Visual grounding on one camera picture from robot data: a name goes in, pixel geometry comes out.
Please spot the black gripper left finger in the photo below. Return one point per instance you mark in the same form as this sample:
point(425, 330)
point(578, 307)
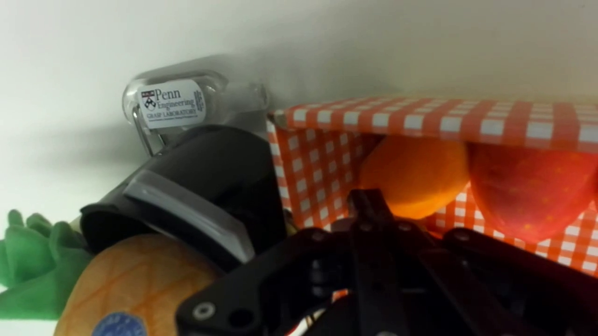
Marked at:
point(365, 218)

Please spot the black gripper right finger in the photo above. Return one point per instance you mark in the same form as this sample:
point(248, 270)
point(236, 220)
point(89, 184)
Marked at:
point(384, 225)

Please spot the red apple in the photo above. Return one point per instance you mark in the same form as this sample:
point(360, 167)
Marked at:
point(530, 188)

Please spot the clear plastic labelled tag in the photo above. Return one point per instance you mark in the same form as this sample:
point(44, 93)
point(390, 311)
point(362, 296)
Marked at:
point(175, 100)

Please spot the orange pineapple plushy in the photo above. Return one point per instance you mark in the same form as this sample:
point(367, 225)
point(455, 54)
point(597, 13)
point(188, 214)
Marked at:
point(124, 281)

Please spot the black toy pot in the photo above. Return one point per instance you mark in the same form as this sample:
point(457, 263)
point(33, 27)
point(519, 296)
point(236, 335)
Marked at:
point(212, 169)

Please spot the round toy orange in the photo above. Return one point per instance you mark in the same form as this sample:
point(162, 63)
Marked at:
point(412, 175)

